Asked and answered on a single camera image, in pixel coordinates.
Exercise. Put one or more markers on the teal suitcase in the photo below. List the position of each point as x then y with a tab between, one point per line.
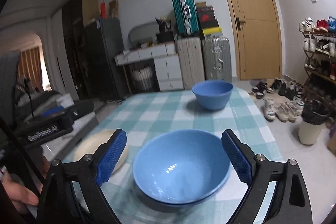
186	17

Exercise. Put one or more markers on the wooden door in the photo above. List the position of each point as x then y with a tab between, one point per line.
257	38

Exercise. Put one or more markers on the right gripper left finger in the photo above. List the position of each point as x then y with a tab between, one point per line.
72	191

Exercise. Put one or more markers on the grey suitcase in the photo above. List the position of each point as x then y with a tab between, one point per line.
217	58

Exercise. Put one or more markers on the shoe rack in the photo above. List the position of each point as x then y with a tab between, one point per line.
319	49

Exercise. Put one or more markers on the left hand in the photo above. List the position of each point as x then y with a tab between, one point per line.
19	195

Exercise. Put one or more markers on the stacked boxes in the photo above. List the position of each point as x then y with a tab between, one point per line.
208	23

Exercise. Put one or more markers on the beige suitcase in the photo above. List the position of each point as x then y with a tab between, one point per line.
191	61

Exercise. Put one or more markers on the beige plate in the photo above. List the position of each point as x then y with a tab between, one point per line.
91	144

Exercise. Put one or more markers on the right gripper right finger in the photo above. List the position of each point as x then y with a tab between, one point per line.
290	201

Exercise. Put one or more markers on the beige sneaker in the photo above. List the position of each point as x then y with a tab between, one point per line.
286	112

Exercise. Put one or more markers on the striped laundry basket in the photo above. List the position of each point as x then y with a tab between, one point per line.
143	78

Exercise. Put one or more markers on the white drawer cabinet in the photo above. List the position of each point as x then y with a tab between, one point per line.
166	63

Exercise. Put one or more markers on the white high-top sneaker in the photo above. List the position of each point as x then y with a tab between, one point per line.
269	112

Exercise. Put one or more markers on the black refrigerator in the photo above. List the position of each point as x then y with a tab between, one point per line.
103	42

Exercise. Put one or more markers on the white trash bin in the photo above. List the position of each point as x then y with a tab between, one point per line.
314	115

